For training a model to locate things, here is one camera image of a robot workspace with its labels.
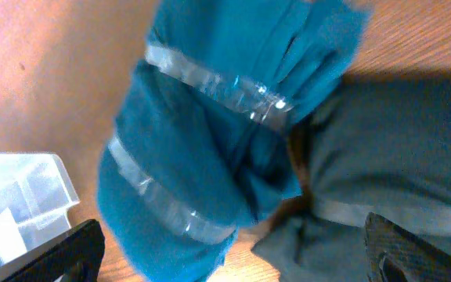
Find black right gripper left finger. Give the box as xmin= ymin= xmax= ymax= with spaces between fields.
xmin=2 ymin=219 xmax=105 ymax=282

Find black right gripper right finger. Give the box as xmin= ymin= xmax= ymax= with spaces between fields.
xmin=364 ymin=212 xmax=451 ymax=282

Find dark grey garment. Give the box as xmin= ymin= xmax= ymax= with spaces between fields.
xmin=253 ymin=78 xmax=451 ymax=281

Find teal garment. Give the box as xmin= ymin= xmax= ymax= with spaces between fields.
xmin=97 ymin=0 xmax=370 ymax=281

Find clear plastic storage bin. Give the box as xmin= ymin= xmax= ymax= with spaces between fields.
xmin=0 ymin=153 xmax=80 ymax=267

